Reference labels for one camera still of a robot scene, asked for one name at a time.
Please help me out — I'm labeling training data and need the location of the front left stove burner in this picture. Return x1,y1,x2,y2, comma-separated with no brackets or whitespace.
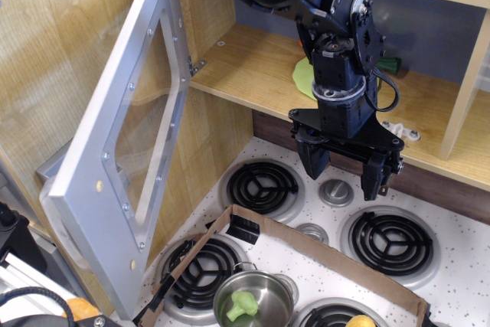
164,234,248,326

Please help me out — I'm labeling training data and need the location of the black braided cable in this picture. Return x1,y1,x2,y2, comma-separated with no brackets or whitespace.
0,286,76,322

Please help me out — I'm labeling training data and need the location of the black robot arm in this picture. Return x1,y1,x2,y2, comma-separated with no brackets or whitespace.
241,0,404,201

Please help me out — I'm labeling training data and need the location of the white door latch clip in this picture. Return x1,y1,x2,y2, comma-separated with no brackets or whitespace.
381,121,421,142

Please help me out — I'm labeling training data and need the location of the grey toy microwave door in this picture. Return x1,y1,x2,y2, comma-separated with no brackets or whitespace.
40,0,193,319

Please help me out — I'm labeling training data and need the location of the small round stove knob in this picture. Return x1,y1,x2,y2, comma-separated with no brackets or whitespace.
296,223,329,245

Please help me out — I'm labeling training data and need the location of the green toy broccoli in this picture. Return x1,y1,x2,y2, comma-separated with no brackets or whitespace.
226,291,259,322

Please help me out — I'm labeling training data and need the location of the orange toy food piece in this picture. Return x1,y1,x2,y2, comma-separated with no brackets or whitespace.
67,297,100,322

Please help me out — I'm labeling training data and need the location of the brown cardboard barrier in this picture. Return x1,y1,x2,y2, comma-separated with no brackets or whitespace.
133,205,430,326

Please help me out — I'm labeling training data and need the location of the stainless steel pot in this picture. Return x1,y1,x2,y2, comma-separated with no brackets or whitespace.
213,261,299,327

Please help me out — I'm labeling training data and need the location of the grey wall phone holder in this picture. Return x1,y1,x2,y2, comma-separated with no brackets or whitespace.
35,139,72,185

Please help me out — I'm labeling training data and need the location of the front right stove burner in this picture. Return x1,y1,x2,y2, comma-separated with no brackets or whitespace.
290,297,388,327

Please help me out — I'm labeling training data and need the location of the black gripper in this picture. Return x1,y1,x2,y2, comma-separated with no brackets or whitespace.
289,109,404,201

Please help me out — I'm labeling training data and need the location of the stove burner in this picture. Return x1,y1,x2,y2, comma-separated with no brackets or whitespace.
290,297,388,327
339,205,442,290
164,234,248,326
218,159,305,224

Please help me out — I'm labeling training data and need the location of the grey stove knob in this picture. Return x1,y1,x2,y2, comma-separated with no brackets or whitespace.
318,179,354,208

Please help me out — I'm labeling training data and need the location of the green toy plate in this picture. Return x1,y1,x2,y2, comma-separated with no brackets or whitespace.
292,56,381,101

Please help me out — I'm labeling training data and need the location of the yellow toy fruit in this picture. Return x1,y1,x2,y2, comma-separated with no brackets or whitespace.
345,315,377,327

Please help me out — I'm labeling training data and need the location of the black binder clip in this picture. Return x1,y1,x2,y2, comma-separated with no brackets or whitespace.
226,214,260,245

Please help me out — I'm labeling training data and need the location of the back right stove burner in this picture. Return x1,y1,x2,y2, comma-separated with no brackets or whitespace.
339,205,442,290

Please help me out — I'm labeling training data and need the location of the back left stove burner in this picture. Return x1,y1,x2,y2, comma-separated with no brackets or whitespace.
218,159,305,224

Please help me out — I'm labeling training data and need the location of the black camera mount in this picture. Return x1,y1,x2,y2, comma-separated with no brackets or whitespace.
1,202,47,273

